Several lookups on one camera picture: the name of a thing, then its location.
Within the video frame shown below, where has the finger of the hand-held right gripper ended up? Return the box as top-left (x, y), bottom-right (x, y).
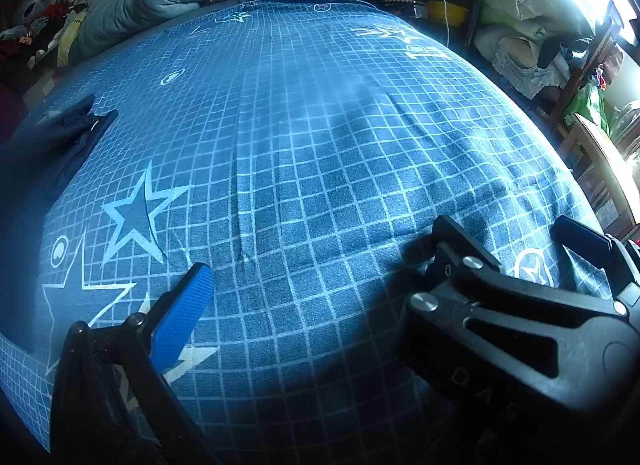
top-left (398, 214), bottom-right (640, 397)
top-left (551, 214), bottom-right (640, 314)

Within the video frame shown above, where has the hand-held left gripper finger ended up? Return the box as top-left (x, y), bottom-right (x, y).
top-left (50, 262), bottom-right (217, 465)

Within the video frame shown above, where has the navy blue small garment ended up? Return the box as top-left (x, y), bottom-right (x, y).
top-left (0, 94), bottom-right (120, 266)

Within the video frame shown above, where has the pile of white clothes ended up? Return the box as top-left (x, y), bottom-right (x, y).
top-left (472, 0), bottom-right (601, 96)

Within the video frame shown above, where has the wooden chair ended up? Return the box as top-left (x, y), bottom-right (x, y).
top-left (550, 0), bottom-right (640, 241)

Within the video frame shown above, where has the green plastic bag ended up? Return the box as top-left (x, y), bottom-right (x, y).
top-left (565, 82), bottom-right (611, 133)

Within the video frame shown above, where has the blue grid star bedsheet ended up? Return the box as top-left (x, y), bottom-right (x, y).
top-left (0, 0), bottom-right (616, 451)

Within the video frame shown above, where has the black cloth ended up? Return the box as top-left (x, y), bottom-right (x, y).
top-left (537, 35), bottom-right (591, 71)

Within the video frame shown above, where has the yellow container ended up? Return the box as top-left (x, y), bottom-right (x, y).
top-left (427, 0), bottom-right (471, 28)

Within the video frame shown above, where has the pile of stuffed toys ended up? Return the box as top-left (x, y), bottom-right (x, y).
top-left (0, 0), bottom-right (96, 71)

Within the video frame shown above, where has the white cable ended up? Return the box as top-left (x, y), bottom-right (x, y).
top-left (434, 0), bottom-right (452, 48)

